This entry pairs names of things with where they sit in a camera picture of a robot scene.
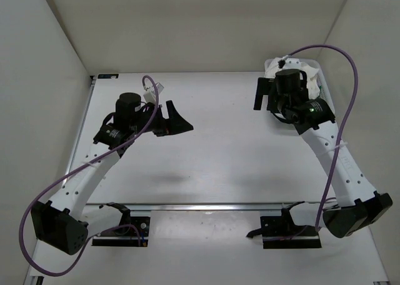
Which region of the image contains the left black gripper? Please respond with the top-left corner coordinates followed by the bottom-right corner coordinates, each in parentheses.
top-left (134, 96), bottom-right (196, 133)

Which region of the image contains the white t shirt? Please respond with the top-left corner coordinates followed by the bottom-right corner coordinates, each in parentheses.
top-left (264, 57), bottom-right (320, 99)

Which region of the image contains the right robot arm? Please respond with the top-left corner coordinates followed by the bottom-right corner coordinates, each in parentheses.
top-left (254, 69), bottom-right (393, 238)

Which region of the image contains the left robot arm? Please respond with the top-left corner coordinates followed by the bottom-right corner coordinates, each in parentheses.
top-left (31, 92), bottom-right (194, 255)

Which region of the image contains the white plastic basket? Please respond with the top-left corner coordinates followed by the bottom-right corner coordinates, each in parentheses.
top-left (264, 57), bottom-right (337, 123)

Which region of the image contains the black label sticker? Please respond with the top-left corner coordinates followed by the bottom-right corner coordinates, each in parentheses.
top-left (97, 74), bottom-right (119, 79)

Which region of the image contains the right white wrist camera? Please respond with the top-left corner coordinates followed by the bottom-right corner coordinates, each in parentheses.
top-left (277, 55), bottom-right (301, 70)

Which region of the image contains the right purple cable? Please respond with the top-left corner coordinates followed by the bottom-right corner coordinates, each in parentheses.
top-left (282, 44), bottom-right (359, 233)

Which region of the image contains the aluminium table rail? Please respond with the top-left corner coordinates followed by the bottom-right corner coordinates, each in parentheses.
top-left (84, 203), bottom-right (301, 213)

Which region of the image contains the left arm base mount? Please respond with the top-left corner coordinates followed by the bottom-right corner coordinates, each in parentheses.
top-left (92, 202), bottom-right (151, 248)

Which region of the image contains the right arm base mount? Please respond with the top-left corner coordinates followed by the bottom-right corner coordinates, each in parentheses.
top-left (246, 201), bottom-right (322, 249)

